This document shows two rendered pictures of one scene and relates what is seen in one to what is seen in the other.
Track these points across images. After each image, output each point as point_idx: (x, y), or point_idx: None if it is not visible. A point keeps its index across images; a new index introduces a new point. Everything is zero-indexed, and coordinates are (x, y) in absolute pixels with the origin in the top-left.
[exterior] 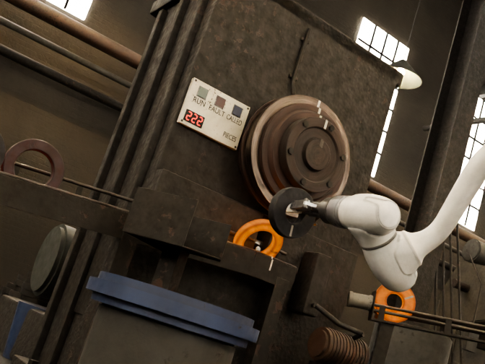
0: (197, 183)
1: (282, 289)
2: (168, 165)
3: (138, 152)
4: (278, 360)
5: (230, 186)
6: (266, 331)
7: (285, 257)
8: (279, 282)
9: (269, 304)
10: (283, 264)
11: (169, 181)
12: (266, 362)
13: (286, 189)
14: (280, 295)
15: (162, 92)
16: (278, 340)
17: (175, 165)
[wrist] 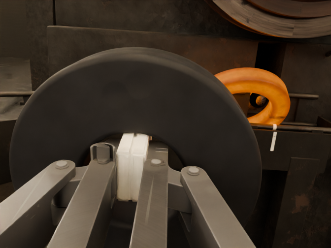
0: (129, 23)
1: (306, 174)
2: (70, 12)
3: None
4: (325, 243)
5: (191, 9)
6: (283, 239)
7: (317, 101)
8: (297, 165)
9: (282, 202)
10: (302, 134)
11: (64, 44)
12: (305, 247)
13: (37, 88)
14: (303, 185)
15: None
16: (322, 219)
17: (82, 7)
